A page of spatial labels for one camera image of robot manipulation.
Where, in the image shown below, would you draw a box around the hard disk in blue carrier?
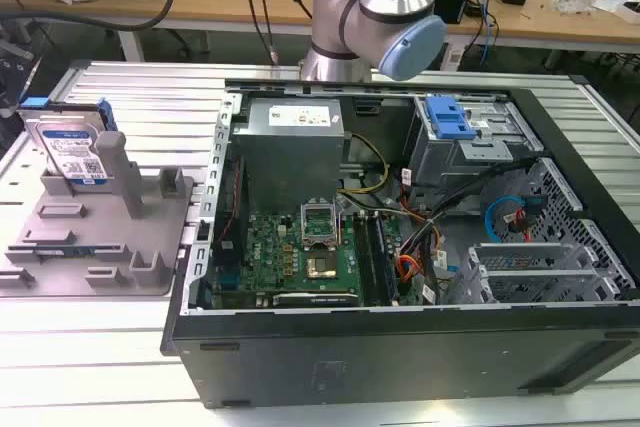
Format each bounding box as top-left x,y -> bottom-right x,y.
17,96 -> 117,187

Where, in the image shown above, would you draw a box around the socket cover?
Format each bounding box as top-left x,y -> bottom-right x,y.
297,201 -> 342,252

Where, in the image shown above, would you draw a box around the grey power supply unit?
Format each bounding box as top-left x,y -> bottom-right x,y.
230,98 -> 347,210

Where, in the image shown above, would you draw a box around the green motherboard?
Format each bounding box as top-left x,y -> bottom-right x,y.
211,208 -> 404,308

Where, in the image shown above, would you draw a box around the CPU socket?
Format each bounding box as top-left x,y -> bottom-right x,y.
303,253 -> 346,286

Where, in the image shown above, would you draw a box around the RAM stick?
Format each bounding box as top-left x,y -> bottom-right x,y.
370,213 -> 400,306

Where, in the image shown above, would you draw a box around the graphics card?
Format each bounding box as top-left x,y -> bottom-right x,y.
271,292 -> 361,309

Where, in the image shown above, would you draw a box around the blue drive bay latch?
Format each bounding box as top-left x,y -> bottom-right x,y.
425,95 -> 478,140

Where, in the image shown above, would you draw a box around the metal drive cage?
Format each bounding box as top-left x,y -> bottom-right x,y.
405,94 -> 545,198

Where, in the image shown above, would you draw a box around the black open PC case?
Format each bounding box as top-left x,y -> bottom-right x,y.
158,77 -> 640,409

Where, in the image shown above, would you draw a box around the wooden desk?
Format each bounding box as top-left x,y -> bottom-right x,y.
0,0 -> 640,43

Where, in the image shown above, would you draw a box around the grey parts rack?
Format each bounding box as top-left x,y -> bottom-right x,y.
0,130 -> 195,298

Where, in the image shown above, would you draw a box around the yellow black power wires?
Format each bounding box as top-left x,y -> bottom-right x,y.
337,131 -> 392,196

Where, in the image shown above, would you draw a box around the orange red wire bundle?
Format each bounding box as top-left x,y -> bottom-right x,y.
394,254 -> 422,288

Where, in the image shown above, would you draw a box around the blue SATA wire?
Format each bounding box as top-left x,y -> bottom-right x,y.
484,192 -> 546,242

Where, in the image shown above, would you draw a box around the black cable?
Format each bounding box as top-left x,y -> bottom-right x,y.
244,0 -> 281,66

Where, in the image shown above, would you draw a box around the silver disk bay bracket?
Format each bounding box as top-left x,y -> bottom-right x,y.
467,241 -> 626,304

